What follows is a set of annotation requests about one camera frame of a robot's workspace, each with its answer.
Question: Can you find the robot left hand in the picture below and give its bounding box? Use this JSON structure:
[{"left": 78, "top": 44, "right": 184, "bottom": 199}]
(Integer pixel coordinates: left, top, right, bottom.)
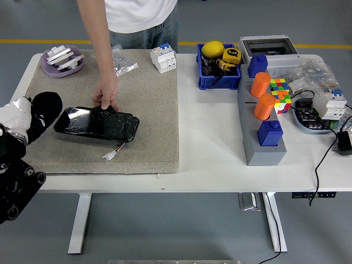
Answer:
[{"left": 0, "top": 96, "right": 53, "bottom": 144}]

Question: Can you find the person's right hand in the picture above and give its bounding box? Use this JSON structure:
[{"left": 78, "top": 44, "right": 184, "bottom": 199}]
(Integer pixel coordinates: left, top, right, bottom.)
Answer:
[{"left": 91, "top": 74, "right": 122, "bottom": 112}]

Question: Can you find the glossy black panel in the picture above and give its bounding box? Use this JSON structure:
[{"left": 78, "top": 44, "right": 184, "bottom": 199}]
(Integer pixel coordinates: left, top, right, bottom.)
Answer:
[{"left": 53, "top": 106, "right": 140, "bottom": 143}]

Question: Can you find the black table control panel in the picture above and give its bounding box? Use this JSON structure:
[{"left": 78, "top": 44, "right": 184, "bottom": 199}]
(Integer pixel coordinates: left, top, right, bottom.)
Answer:
[{"left": 291, "top": 191, "right": 337, "bottom": 199}]

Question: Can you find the clear bag of metal screws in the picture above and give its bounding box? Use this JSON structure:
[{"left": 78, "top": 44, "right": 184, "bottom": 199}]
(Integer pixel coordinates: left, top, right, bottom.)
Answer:
[{"left": 111, "top": 43, "right": 139, "bottom": 77}]

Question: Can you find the white plastic clip part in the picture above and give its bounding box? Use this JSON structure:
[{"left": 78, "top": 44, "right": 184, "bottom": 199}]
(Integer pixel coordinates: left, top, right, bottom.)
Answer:
[
  {"left": 56, "top": 53, "right": 85, "bottom": 71},
  {"left": 46, "top": 45, "right": 73, "bottom": 65}
]

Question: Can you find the grey-brown mat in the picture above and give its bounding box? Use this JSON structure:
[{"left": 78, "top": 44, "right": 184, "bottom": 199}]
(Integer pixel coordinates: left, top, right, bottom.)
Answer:
[{"left": 20, "top": 48, "right": 181, "bottom": 177}]

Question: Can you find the purple plastic tray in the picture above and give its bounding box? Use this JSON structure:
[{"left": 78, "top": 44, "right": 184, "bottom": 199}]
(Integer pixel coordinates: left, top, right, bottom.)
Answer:
[{"left": 40, "top": 45, "right": 85, "bottom": 79}]

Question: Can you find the person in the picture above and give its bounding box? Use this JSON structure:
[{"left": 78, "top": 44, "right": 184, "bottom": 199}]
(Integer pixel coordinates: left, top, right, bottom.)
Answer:
[{"left": 76, "top": 0, "right": 179, "bottom": 112}]

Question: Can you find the yellow ball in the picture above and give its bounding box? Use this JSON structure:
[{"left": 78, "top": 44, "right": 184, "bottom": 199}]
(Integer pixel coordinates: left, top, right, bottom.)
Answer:
[{"left": 201, "top": 40, "right": 226, "bottom": 59}]

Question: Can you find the blue plastic bin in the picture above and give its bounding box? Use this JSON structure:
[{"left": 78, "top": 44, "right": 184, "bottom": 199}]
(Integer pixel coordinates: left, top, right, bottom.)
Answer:
[{"left": 195, "top": 42, "right": 242, "bottom": 90}]

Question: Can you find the yellow tape measure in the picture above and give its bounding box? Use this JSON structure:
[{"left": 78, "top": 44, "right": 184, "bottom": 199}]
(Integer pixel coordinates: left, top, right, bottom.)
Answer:
[
  {"left": 222, "top": 47, "right": 241, "bottom": 65},
  {"left": 216, "top": 59, "right": 239, "bottom": 73}
]

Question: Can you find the white table leg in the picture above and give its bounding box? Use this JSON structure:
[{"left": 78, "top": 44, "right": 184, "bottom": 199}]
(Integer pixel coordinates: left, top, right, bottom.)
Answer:
[
  {"left": 262, "top": 191, "right": 288, "bottom": 253},
  {"left": 68, "top": 192, "right": 92, "bottom": 255}
]

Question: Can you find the blue square block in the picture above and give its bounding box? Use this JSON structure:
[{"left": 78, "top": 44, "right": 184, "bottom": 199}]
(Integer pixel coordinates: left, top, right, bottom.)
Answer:
[
  {"left": 247, "top": 53, "right": 268, "bottom": 79},
  {"left": 256, "top": 120, "right": 284, "bottom": 147}
]

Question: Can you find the orange cylinder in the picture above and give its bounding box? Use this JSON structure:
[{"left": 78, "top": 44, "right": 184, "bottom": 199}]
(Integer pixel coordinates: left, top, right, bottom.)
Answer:
[
  {"left": 249, "top": 72, "right": 272, "bottom": 98},
  {"left": 253, "top": 93, "right": 276, "bottom": 121}
]

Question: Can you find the grey block holder base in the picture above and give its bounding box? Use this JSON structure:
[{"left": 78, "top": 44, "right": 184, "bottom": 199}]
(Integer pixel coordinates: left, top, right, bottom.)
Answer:
[{"left": 236, "top": 64, "right": 287, "bottom": 167}]

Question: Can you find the colourful puzzle cube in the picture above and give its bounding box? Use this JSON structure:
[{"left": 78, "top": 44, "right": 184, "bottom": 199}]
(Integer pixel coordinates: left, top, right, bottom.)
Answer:
[
  {"left": 268, "top": 78, "right": 291, "bottom": 94},
  {"left": 271, "top": 90, "right": 293, "bottom": 114}
]

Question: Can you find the silver floor plate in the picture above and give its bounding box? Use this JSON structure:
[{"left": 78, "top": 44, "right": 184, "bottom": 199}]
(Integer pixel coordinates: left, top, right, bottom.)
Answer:
[{"left": 238, "top": 191, "right": 262, "bottom": 212}]

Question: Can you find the light blue tray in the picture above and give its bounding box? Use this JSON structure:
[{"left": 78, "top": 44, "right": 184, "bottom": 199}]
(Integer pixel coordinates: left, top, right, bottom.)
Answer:
[{"left": 291, "top": 97, "right": 340, "bottom": 135}]

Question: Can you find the black terminal strip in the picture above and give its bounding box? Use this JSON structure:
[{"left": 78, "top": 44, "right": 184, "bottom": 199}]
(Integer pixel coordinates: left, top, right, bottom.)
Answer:
[{"left": 298, "top": 108, "right": 331, "bottom": 130}]

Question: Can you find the clear bag of parts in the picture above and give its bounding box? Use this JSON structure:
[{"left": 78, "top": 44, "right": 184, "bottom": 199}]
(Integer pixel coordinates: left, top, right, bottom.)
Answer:
[{"left": 285, "top": 56, "right": 339, "bottom": 94}]

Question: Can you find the clear bag with coil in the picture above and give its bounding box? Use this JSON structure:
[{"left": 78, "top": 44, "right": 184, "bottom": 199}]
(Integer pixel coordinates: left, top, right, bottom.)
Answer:
[{"left": 340, "top": 104, "right": 352, "bottom": 133}]

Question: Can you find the black power adapter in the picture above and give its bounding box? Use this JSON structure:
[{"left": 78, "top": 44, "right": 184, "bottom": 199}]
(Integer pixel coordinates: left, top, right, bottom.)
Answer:
[{"left": 332, "top": 131, "right": 352, "bottom": 157}]

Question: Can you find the white circuit breaker blue switch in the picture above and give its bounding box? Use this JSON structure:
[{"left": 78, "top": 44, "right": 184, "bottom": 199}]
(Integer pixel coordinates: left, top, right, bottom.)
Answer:
[
  {"left": 312, "top": 89, "right": 348, "bottom": 120},
  {"left": 150, "top": 42, "right": 177, "bottom": 74}
]

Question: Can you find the white connector with wires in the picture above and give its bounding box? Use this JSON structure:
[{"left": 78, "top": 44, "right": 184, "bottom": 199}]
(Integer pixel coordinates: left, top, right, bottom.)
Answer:
[{"left": 102, "top": 141, "right": 129, "bottom": 161}]

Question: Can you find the black handled tool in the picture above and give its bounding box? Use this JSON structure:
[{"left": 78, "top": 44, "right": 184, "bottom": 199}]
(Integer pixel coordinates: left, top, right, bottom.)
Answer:
[{"left": 202, "top": 54, "right": 225, "bottom": 85}]

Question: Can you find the grey electrical enclosure box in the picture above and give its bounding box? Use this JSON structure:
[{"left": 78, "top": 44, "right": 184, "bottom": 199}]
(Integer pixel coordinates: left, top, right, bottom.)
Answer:
[{"left": 238, "top": 35, "right": 300, "bottom": 77}]

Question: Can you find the black adapter cable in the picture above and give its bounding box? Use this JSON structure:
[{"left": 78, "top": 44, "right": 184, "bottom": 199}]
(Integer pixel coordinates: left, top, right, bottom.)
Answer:
[{"left": 290, "top": 90, "right": 339, "bottom": 206}]

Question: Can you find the black floor cable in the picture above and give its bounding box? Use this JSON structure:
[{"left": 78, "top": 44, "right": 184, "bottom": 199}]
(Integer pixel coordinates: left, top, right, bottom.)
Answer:
[{"left": 258, "top": 192, "right": 282, "bottom": 264}]

